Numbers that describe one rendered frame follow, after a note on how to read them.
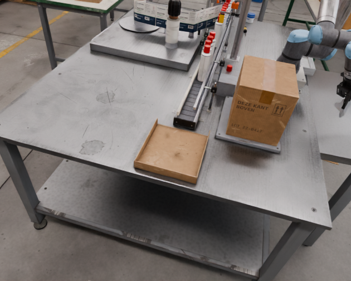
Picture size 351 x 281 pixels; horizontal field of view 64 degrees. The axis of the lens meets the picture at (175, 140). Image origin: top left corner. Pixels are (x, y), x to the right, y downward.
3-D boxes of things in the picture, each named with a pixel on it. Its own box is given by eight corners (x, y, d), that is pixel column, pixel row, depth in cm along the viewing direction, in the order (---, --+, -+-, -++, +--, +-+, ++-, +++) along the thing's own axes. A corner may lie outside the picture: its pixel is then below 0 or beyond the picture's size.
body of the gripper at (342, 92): (348, 87, 135) (350, 66, 126) (364, 95, 128) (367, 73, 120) (335, 95, 134) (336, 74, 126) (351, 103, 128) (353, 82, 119)
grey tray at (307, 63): (281, 53, 211) (283, 47, 208) (307, 58, 209) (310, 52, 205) (282, 70, 191) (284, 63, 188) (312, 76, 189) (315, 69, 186)
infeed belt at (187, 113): (222, 17, 256) (223, 12, 254) (231, 18, 255) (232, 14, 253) (175, 124, 136) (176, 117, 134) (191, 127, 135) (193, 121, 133)
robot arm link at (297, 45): (282, 47, 171) (291, 25, 162) (304, 52, 170) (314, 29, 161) (282, 56, 163) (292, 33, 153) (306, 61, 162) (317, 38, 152)
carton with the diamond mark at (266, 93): (232, 100, 154) (244, 54, 136) (276, 110, 151) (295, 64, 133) (225, 134, 132) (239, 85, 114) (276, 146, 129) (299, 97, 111)
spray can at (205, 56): (198, 77, 164) (203, 43, 150) (206, 78, 163) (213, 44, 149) (196, 81, 160) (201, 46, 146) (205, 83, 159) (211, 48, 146)
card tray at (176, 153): (156, 124, 137) (157, 117, 134) (209, 136, 133) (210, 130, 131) (133, 167, 115) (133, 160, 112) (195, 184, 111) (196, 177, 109)
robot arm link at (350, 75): (369, 65, 117) (354, 75, 116) (368, 74, 120) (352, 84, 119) (354, 59, 122) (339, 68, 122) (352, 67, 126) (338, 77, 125)
